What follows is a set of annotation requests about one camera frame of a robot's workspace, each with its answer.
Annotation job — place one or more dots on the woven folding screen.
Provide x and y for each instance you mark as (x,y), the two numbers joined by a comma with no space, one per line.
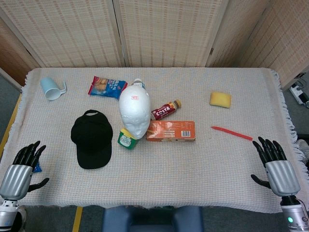
(169,31)

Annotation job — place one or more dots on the blue snack bag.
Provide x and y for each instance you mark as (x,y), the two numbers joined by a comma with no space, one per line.
(106,87)

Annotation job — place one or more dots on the white shoe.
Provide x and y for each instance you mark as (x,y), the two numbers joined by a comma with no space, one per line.
(303,149)
(22,216)

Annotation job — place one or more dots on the white foam mannequin head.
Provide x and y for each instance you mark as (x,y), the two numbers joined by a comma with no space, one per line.
(134,108)

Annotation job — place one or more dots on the white power strip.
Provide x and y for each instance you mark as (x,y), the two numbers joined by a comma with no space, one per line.
(300,93)

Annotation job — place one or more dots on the Costa coffee bottle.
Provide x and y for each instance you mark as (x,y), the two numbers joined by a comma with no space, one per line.
(164,112)

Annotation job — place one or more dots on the orange biscuit box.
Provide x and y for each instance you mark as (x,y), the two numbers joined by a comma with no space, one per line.
(171,131)

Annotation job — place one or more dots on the white woven tablecloth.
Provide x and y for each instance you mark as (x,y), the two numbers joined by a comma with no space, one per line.
(169,174)

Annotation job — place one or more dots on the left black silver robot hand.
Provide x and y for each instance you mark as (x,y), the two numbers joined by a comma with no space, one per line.
(15,178)

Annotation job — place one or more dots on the light blue plastic cup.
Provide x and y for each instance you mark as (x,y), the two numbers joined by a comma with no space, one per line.
(50,88)

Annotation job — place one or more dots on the black baseball cap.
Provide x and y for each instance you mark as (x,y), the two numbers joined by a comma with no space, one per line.
(93,140)

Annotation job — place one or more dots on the yellow sponge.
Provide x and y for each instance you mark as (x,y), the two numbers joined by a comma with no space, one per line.
(220,99)

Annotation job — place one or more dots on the green tub with yellow lid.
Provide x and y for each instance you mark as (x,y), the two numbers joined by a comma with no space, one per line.
(126,141)

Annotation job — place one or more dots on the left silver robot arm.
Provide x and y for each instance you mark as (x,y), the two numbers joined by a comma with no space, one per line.
(7,215)

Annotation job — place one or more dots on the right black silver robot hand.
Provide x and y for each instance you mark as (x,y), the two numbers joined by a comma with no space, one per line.
(281,177)

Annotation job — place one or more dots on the red pen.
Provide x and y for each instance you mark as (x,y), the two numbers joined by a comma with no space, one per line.
(231,132)

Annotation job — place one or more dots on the small blue packet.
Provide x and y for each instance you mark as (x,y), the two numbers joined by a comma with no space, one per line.
(37,168)

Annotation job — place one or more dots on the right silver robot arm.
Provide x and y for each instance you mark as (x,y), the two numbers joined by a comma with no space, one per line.
(295,212)

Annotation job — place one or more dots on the blue padded seat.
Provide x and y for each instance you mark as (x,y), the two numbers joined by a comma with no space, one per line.
(152,220)

